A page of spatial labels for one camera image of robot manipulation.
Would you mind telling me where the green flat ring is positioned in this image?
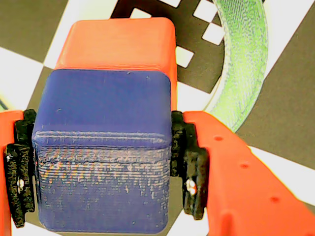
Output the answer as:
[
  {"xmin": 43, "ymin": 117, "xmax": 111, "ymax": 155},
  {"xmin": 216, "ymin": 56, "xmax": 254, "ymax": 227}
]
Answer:
[{"xmin": 204, "ymin": 0, "xmax": 269, "ymax": 133}]

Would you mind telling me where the blue cube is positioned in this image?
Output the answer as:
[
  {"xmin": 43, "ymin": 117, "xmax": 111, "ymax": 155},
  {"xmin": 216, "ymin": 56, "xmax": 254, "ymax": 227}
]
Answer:
[{"xmin": 31, "ymin": 68, "xmax": 172, "ymax": 234}]

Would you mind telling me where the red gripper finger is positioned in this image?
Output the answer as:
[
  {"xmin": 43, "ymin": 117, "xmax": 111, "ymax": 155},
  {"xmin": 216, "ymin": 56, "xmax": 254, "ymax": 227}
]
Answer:
[
  {"xmin": 169, "ymin": 110, "xmax": 315, "ymax": 236},
  {"xmin": 0, "ymin": 109, "xmax": 37, "ymax": 236}
]

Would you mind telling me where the black white marker checkerboard mat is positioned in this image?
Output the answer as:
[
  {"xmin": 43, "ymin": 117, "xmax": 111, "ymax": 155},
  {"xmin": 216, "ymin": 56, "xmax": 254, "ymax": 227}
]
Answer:
[{"xmin": 0, "ymin": 0, "xmax": 315, "ymax": 236}]

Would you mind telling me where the red cube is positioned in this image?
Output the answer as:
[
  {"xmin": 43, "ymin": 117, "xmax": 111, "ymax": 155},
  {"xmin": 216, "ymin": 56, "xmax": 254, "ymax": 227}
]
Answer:
[{"xmin": 54, "ymin": 17, "xmax": 178, "ymax": 111}]

